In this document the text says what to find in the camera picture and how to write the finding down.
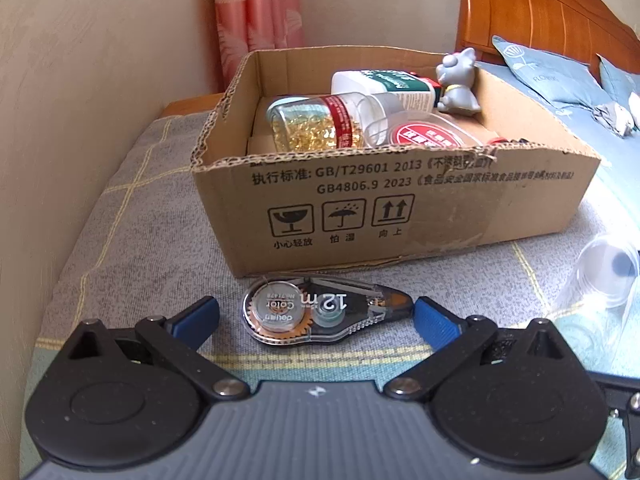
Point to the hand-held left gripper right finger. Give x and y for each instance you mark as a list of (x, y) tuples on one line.
[(437, 322)]

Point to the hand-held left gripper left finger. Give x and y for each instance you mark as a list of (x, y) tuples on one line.
[(192, 320)]

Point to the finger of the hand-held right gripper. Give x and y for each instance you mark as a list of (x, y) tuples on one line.
[(622, 400)]

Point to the cardboard box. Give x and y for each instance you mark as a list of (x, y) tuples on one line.
[(450, 220)]

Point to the clear correction tape dispenser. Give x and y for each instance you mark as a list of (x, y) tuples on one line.
[(320, 320)]

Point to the clear plastic jar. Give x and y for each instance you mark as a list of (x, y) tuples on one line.
[(600, 270)]

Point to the gold capsule bottle silver cap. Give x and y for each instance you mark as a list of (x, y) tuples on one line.
[(305, 127)]

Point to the grey cat figurine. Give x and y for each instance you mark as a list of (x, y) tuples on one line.
[(457, 95)]

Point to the white bottle green label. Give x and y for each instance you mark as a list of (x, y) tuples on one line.
[(390, 87)]

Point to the clear container red label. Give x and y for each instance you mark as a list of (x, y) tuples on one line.
[(420, 135)]

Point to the light blue bedsheet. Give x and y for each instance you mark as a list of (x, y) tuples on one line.
[(615, 185)]

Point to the large blue pillow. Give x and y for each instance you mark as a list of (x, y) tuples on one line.
[(545, 72)]

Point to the crumpled grey cloth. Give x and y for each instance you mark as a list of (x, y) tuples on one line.
[(617, 117)]

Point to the small blue pillow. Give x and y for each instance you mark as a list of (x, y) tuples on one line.
[(622, 82)]

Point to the pink patterned curtain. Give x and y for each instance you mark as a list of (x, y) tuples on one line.
[(260, 20)]

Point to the wooden headboard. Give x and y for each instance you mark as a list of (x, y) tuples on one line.
[(540, 5)]

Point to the wooden bed side rail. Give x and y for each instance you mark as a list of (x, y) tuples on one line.
[(190, 105)]

